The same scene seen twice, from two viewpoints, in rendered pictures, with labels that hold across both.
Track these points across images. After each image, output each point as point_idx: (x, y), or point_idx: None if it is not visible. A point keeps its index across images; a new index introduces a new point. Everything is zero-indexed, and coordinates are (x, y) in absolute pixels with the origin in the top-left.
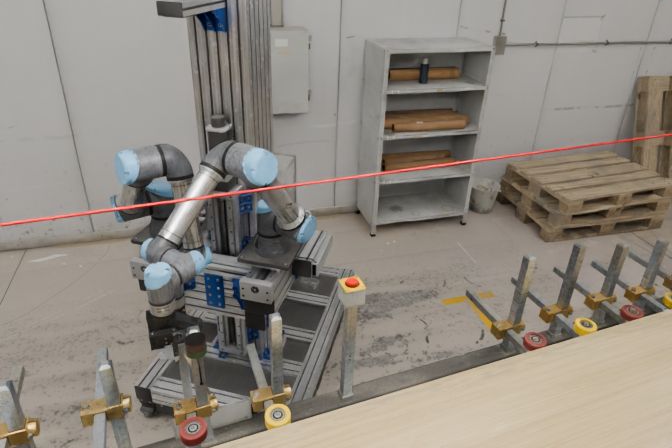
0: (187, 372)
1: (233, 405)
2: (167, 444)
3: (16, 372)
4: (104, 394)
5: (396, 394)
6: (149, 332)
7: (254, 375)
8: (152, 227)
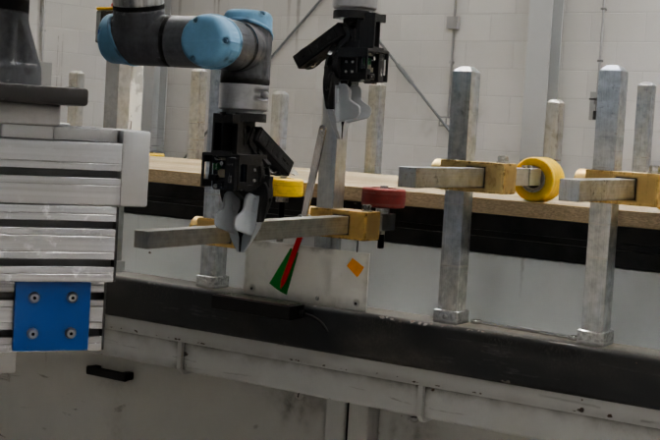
0: (297, 217)
1: (273, 248)
2: (382, 312)
3: (577, 179)
4: (476, 129)
5: (149, 168)
6: (382, 48)
7: (198, 240)
8: (32, 46)
